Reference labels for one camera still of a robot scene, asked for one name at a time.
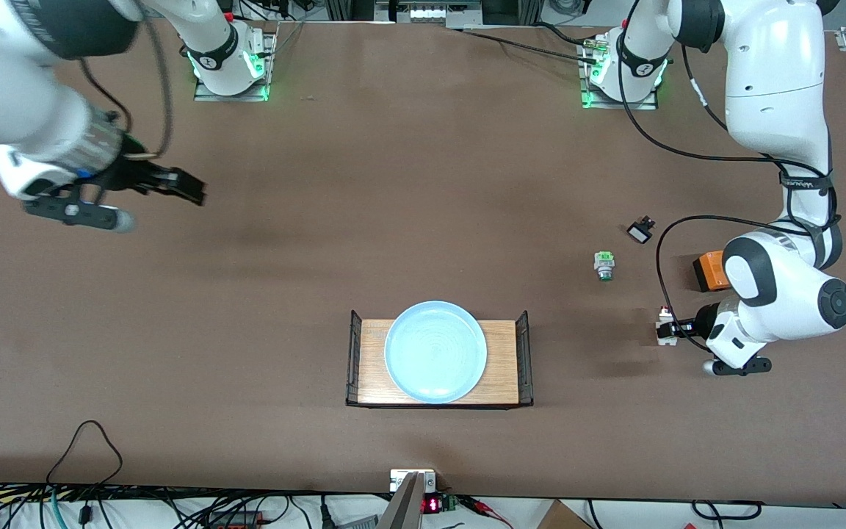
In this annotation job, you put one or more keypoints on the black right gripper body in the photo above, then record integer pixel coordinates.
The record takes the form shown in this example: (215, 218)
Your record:
(129, 174)

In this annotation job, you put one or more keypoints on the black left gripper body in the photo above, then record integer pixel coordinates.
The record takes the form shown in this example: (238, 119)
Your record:
(703, 321)

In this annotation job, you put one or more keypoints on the red push button switch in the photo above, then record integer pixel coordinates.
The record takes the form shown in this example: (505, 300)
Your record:
(665, 316)

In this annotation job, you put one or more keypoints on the light blue round plate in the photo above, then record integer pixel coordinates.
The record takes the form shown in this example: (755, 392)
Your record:
(434, 353)

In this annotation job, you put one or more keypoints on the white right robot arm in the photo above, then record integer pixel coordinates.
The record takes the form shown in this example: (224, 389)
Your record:
(19, 95)

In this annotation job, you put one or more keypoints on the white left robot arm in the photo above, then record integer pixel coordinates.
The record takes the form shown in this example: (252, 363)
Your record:
(775, 73)

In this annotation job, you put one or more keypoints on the brown cardboard piece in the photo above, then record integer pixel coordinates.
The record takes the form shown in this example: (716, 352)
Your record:
(562, 518)

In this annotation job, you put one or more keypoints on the red digit display module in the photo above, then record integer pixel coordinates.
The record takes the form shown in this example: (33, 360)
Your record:
(433, 505)

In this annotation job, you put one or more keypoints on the silver device with lights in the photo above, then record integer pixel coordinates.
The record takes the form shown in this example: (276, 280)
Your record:
(427, 13)

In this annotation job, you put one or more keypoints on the black red power strip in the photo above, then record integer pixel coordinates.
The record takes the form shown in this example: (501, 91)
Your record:
(236, 520)

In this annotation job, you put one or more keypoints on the orange button enclosure box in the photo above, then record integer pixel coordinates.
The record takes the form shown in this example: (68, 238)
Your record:
(709, 270)

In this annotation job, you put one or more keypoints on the green push button switch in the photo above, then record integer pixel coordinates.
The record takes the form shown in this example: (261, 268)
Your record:
(604, 262)

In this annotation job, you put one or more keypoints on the small black switch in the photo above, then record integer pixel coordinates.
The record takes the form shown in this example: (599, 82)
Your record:
(640, 233)

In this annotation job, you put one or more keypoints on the silver pole mounting bracket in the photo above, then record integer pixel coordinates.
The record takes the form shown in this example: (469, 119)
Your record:
(398, 479)

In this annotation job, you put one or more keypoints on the grey camera pole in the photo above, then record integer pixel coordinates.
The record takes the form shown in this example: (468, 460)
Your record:
(402, 507)

